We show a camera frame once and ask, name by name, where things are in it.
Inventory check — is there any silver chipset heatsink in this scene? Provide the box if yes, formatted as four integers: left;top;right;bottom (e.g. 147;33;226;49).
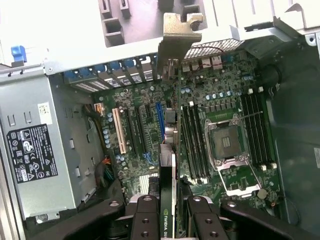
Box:
137;174;151;195

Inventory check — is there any black RAM slot bank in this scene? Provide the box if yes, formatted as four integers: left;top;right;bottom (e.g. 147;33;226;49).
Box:
180;101;211;185
239;86;278;171

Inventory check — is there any CPU socket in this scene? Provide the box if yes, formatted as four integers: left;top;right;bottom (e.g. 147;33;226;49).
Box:
203;118;247;166

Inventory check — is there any blue case latch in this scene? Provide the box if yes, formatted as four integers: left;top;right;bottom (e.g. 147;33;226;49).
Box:
11;44;27;63

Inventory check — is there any blue expansion slot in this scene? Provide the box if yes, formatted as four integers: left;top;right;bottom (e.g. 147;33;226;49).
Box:
155;101;166;151

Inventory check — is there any green motherboard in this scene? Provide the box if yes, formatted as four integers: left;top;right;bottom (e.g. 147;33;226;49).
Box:
92;57;283;218

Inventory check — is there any open black PC case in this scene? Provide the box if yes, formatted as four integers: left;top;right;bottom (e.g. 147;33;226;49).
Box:
0;14;320;240

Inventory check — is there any grey parts rack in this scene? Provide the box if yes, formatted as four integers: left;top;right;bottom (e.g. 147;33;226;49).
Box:
97;0;208;48

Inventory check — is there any open metal socket cover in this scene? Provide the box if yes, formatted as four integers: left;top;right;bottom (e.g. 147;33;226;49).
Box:
214;159;263;199

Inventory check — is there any silver power supply unit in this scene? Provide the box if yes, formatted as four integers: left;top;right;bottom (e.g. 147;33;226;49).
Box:
0;72;106;222

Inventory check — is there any black expansion slot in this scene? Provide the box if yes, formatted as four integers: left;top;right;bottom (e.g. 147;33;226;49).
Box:
136;104;149;156
124;108;138;156

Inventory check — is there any white expansion slot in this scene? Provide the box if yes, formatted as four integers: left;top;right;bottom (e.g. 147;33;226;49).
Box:
111;107;127;155

